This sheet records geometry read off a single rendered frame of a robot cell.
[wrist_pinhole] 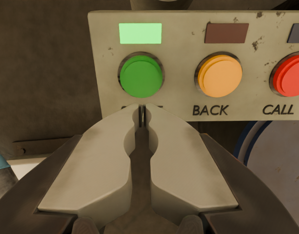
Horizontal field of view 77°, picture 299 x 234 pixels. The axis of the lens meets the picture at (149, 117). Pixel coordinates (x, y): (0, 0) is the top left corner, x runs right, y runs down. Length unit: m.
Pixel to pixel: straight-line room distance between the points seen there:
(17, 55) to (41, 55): 0.09
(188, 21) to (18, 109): 0.85
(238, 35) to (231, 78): 0.04
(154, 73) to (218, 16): 0.07
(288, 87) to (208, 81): 0.08
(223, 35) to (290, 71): 0.07
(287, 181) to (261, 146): 0.10
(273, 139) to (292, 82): 0.24
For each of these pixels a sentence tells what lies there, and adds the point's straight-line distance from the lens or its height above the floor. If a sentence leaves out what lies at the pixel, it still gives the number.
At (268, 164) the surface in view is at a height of 0.43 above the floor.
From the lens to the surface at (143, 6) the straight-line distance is 0.34.
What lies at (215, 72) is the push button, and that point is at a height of 0.61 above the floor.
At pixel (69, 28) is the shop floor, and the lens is 0.86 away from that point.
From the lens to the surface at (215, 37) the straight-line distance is 0.19.
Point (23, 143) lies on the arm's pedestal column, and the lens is 0.96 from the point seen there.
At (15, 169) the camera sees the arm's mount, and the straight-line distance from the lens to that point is 0.82.
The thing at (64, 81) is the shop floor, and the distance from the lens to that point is 0.85.
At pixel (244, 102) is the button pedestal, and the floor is 0.59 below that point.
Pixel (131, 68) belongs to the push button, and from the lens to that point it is 0.17.
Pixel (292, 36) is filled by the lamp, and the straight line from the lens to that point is 0.22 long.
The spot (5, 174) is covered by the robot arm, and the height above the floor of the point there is 0.35.
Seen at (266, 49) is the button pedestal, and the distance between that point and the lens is 0.21.
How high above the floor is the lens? 0.79
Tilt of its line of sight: 79 degrees down
